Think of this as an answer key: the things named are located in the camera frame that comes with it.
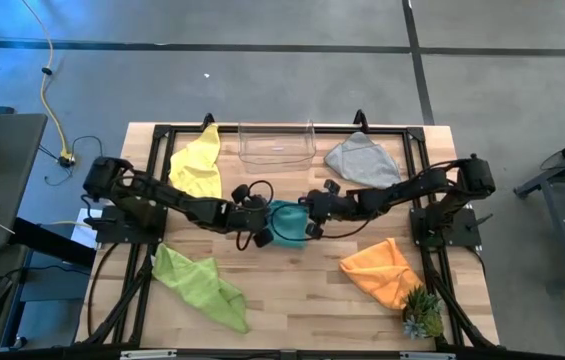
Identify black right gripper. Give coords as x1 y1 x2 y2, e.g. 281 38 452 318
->
304 178 361 240

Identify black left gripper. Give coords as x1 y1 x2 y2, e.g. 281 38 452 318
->
226 183 275 250

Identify teal microfiber towel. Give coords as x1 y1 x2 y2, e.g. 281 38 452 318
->
266 199 312 250

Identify grey microfiber towel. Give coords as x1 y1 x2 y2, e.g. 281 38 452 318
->
323 131 403 190

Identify yellow microfiber towel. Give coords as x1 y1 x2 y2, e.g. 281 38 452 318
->
167 122 225 200

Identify orange microfiber towel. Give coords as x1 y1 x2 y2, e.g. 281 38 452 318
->
338 237 425 312

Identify lime green microfiber towel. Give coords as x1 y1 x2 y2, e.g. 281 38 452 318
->
150 242 252 335

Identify clear plastic bin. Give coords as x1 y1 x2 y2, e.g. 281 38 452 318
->
237 119 318 175

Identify small potted succulent plant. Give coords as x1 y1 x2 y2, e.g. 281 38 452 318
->
400 284 446 342

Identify black clamp lever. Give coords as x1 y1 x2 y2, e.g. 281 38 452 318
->
82 215 117 227
464 212 495 233

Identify white paper sheet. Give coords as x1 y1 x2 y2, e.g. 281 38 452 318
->
68 206 106 250

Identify black angled beam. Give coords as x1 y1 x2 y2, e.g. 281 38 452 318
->
9 216 99 269

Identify black metal stand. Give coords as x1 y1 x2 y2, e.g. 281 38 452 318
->
512 123 565 295

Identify grey desk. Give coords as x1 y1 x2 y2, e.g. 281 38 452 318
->
0 113 49 252

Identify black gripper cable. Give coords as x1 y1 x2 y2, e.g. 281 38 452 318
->
267 202 379 245
234 178 277 252

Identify black aluminium table frame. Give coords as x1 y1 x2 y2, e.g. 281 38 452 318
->
74 108 501 360

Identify silver metal bracket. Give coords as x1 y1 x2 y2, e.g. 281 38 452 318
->
119 349 179 360
398 350 457 360

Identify thin black floor cable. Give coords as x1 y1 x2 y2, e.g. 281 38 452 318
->
36 134 106 188

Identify yellow power cable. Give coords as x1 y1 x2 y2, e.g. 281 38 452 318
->
20 0 76 167

